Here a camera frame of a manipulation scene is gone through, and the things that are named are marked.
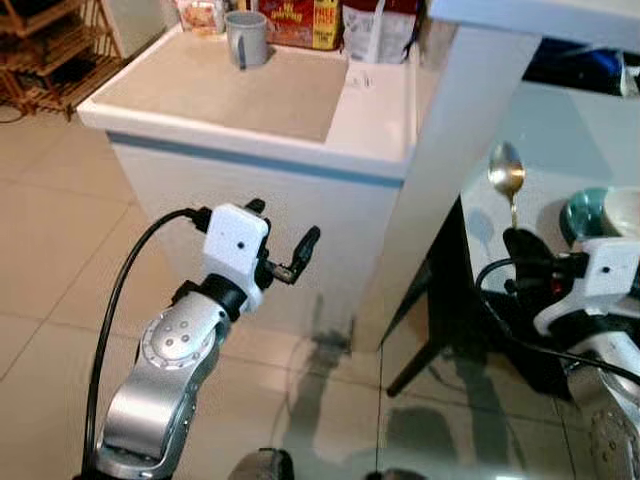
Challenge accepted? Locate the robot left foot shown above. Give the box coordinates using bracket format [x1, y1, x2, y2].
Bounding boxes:
[227, 447, 297, 480]

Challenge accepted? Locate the wooden rack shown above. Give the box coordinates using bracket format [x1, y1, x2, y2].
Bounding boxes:
[0, 0, 127, 123]

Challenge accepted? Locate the blue object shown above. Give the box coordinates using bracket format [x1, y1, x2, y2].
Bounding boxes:
[521, 37, 630, 97]

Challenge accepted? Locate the white printed bag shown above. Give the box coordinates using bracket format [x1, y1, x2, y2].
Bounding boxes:
[341, 0, 422, 67]

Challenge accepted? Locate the white counter cabinet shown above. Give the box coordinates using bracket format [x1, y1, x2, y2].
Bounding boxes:
[77, 21, 447, 354]

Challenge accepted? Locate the red and yellow food box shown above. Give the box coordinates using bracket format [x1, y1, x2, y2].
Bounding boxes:
[254, 0, 342, 52]

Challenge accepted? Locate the tall white table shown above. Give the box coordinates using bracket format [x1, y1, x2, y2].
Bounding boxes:
[351, 0, 640, 354]

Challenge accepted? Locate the grey mug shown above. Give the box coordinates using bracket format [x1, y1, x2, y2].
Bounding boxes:
[223, 9, 270, 72]

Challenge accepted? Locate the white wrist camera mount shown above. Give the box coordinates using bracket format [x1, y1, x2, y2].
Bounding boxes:
[202, 203, 272, 314]
[578, 237, 640, 305]

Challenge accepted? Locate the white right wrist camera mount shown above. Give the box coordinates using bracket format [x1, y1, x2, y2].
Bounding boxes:
[578, 237, 640, 305]

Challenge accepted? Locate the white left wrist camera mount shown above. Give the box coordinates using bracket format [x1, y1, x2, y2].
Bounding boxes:
[202, 203, 272, 314]

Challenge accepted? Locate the gold metal spoon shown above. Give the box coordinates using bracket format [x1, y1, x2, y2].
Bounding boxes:
[487, 141, 527, 232]

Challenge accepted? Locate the orange snack package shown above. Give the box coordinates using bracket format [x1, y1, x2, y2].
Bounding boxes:
[177, 0, 230, 37]

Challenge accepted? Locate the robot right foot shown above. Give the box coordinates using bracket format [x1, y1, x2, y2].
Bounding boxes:
[364, 467, 430, 480]

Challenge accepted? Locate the white ceramic bowl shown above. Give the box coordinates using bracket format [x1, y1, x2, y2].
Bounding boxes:
[599, 187, 640, 241]

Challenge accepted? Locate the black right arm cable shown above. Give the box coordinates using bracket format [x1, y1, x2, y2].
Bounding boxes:
[474, 257, 640, 387]

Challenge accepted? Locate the beige counter mat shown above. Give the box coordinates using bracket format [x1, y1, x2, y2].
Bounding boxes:
[89, 34, 352, 144]

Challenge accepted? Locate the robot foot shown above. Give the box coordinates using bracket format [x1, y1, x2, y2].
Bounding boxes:
[364, 467, 430, 480]
[227, 447, 297, 480]

